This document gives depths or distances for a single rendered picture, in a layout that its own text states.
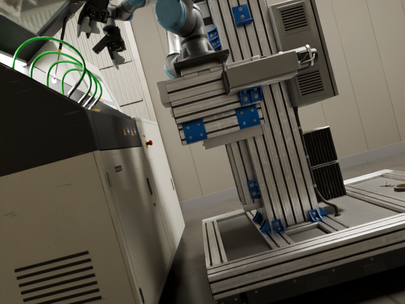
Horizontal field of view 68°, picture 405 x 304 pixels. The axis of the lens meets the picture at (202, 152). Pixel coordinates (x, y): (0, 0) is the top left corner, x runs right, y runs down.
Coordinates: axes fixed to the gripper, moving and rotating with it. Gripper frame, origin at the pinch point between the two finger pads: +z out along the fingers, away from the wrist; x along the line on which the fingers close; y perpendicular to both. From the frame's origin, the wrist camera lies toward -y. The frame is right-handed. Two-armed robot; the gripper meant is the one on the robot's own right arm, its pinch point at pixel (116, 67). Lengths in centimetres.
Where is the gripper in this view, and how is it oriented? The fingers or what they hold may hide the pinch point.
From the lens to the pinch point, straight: 169.1
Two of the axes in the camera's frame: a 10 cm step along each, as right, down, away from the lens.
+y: 9.6, -2.6, -0.5
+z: 2.6, 9.6, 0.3
